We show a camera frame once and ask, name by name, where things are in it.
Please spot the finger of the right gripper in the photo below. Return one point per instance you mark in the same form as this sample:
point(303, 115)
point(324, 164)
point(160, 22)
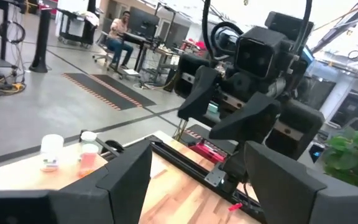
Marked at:
point(199, 93)
point(247, 121)

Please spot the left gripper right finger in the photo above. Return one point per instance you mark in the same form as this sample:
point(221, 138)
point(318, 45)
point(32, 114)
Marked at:
point(284, 193)

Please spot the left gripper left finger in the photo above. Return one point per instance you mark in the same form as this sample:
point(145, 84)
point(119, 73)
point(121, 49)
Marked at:
point(113, 199)

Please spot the salmon pink medicine bottle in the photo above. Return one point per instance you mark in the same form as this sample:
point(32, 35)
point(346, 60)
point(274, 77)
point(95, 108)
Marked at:
point(88, 161)

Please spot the clear pale blue medicine bottle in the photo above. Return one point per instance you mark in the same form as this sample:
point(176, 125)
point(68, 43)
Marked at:
point(52, 152)

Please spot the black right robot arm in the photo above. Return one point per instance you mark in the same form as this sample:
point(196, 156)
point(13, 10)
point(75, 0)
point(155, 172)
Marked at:
point(291, 26)

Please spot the red case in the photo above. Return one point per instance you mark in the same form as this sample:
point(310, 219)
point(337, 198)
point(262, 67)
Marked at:
point(208, 151)

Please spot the red tag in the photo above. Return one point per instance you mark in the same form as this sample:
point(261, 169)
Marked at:
point(235, 207)

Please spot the green potted plant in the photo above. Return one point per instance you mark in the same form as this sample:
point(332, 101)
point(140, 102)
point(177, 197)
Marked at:
point(353, 155)

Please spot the black mat with orange stripes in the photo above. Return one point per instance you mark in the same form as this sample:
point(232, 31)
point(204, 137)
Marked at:
point(98, 90)
point(126, 93)

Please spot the black computer monitor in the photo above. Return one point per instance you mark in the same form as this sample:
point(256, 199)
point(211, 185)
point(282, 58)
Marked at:
point(143, 21)

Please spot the person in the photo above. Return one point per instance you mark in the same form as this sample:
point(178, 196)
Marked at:
point(120, 40)

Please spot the black equipment cart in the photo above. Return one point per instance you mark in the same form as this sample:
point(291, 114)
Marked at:
point(76, 28)

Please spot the black pole stand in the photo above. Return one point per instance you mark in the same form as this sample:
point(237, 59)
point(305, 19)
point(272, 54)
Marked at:
point(42, 40)

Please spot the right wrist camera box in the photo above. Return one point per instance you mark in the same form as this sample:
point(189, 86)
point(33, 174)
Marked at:
point(256, 53)

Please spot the wooden shelf black frame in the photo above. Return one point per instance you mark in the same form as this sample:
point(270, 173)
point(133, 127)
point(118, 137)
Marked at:
point(17, 177)

